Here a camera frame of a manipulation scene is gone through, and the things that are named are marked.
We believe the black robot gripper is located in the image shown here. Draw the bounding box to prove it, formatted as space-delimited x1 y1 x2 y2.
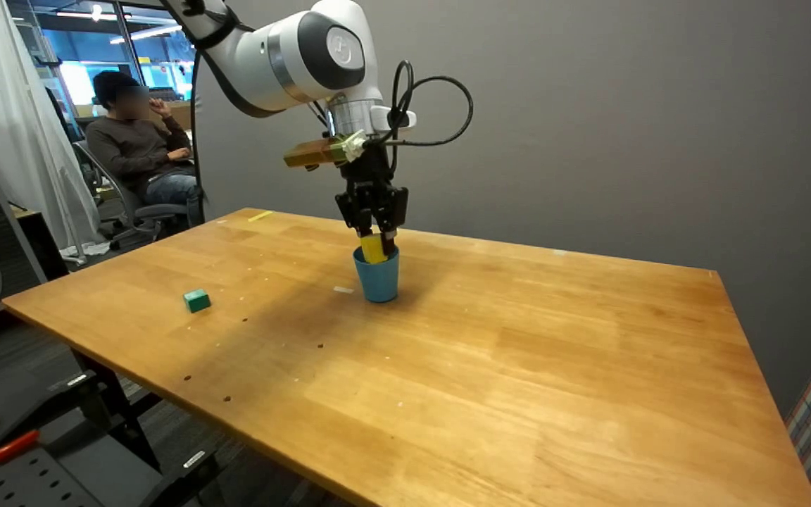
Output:
336 151 409 256

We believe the yellow cube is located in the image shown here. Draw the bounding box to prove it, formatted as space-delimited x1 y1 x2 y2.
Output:
360 234 386 266

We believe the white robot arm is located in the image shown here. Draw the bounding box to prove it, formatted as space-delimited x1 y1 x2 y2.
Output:
161 0 413 266

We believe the blue plastic cup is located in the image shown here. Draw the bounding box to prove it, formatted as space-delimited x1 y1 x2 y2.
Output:
352 251 400 304

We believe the green cube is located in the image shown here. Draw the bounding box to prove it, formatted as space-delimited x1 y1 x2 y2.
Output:
182 291 210 313

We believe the seated man in background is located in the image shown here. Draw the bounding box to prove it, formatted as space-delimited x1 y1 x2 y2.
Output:
86 70 199 210

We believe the office chair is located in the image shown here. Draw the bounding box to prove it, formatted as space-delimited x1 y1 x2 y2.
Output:
75 141 192 251

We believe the white curtain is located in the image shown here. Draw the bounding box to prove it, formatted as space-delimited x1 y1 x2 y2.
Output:
0 0 103 263

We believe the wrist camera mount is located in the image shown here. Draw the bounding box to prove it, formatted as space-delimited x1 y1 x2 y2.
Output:
283 132 368 170

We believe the black table leg frame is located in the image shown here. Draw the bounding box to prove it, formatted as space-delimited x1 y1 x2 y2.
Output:
0 353 226 507

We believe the orange clamp handle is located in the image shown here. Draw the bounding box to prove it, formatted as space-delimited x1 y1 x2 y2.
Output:
0 428 38 466

